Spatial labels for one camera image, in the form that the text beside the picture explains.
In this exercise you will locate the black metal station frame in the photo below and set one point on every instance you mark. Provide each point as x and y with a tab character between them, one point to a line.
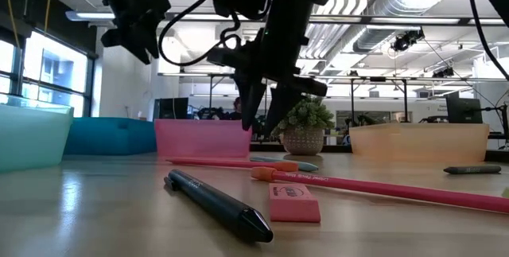
210	94
378	79

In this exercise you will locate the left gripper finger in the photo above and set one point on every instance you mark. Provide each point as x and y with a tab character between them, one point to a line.
136	44
151	42

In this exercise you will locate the person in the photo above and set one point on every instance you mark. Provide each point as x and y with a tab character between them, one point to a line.
237	107

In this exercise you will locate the pink eraser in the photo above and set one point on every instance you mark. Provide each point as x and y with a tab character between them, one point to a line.
294	207

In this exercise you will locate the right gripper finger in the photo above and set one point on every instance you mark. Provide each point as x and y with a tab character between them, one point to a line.
249	98
280	106

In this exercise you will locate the black pen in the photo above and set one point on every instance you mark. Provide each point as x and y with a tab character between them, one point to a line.
218	205

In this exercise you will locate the large window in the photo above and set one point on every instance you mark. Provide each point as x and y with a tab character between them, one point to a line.
55	66

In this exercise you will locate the orange translucent plastic bin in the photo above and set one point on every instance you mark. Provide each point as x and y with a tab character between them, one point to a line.
417	141

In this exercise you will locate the long ceiling light strip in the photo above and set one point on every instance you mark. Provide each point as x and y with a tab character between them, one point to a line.
87	15

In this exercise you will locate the blue plastic bin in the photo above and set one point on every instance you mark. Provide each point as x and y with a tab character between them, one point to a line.
111	135

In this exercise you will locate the black computer monitor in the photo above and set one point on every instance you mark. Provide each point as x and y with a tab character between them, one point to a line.
171	109
463	110

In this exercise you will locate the grey crayon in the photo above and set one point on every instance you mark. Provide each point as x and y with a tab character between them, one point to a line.
473	169

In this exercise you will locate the black overhead camera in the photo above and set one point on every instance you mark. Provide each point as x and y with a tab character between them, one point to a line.
405	41

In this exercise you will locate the teal pen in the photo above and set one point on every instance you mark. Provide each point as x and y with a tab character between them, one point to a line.
308	166

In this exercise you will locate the pink translucent plastic bin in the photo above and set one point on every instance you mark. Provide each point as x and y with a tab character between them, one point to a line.
203	137

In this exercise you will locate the artificial succulent in white pot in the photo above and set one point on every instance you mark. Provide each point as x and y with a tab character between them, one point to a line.
304	141

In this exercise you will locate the pink pencil orange eraser cap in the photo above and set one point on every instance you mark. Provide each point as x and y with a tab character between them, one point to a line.
378	188
222	163

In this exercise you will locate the green translucent plastic bin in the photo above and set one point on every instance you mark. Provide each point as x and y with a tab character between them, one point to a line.
32	137

